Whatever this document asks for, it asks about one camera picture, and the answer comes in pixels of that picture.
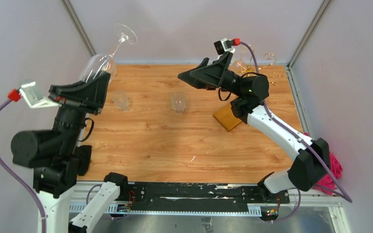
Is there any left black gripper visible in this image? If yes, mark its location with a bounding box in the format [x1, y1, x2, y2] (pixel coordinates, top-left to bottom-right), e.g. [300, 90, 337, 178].
[51, 68, 112, 151]

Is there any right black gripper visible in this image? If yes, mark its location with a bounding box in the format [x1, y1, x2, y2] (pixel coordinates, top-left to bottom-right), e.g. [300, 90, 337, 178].
[177, 51, 244, 98]

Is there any clear ribbed wine glass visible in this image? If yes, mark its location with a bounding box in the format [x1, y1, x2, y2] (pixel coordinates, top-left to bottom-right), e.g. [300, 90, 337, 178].
[112, 90, 130, 112]

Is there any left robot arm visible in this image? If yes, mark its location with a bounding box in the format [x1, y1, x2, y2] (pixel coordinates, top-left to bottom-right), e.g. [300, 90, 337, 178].
[11, 71, 129, 233]

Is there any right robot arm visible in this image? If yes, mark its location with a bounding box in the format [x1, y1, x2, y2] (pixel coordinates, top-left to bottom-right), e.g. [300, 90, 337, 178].
[178, 52, 330, 203]

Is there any clear wine glass back top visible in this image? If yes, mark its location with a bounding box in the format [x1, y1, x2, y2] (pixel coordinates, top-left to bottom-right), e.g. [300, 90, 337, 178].
[230, 45, 251, 74]

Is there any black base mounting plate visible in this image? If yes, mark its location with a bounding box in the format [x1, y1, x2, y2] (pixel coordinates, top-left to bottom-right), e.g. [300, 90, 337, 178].
[116, 182, 289, 213]

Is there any pink cloth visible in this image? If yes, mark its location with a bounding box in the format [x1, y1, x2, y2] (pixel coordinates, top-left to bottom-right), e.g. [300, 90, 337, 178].
[304, 132, 344, 196]

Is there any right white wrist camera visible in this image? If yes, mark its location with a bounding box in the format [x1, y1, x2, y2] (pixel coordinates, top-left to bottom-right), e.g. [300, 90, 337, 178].
[214, 38, 239, 56]

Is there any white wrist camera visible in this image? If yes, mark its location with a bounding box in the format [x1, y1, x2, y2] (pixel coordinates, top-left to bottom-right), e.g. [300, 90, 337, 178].
[214, 38, 239, 56]
[19, 80, 61, 109]

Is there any gold wire glass rack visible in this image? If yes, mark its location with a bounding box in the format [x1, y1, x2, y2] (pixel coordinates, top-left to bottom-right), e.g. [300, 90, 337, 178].
[213, 52, 282, 132]

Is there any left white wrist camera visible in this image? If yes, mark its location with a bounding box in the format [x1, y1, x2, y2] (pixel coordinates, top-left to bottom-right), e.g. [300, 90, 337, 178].
[19, 80, 61, 109]

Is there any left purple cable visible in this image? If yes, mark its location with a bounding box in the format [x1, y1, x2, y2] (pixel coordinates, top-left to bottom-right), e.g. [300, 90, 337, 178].
[0, 89, 47, 233]

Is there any aluminium frame rail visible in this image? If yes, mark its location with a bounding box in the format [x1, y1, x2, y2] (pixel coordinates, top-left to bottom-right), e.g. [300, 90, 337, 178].
[67, 181, 351, 233]

